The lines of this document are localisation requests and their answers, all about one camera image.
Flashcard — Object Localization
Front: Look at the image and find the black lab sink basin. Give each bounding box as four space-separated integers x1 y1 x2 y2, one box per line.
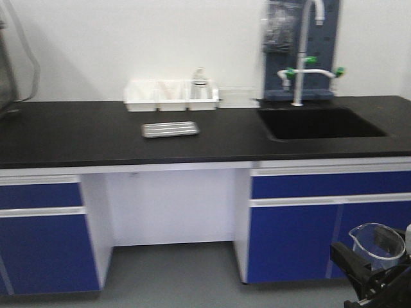
258 107 387 140

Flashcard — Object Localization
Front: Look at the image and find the blue white right cabinet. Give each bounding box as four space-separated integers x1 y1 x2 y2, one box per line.
233 157 410 284

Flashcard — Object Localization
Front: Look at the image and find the clear glass beaker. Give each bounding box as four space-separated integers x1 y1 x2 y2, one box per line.
348 223 406 270

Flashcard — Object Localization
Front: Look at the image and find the clear glass flask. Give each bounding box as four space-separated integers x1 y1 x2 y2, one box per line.
190 67 212 101

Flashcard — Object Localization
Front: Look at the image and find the silver metal tray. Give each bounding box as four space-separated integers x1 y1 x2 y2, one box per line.
141 121 200 139

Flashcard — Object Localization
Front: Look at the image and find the blue pegboard drying rack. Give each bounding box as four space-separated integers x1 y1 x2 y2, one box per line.
263 1 340 101

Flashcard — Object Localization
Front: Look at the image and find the blue white left cabinet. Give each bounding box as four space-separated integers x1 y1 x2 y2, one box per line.
1 172 114 295

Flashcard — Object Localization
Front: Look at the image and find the blue white cabinet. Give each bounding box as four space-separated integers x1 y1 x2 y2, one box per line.
1 172 114 295
233 157 410 284

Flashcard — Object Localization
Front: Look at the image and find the white plastic compartment bin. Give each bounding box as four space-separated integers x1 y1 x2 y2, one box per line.
123 80 220 112

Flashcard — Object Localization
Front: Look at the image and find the clear plastic bag of pegs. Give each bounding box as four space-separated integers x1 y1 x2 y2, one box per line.
262 1 300 54

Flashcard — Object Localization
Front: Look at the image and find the white gooseneck lab faucet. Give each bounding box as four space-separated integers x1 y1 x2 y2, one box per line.
277 0 337 107

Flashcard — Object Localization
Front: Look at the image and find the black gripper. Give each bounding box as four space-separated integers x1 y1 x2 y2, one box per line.
330 226 410 307

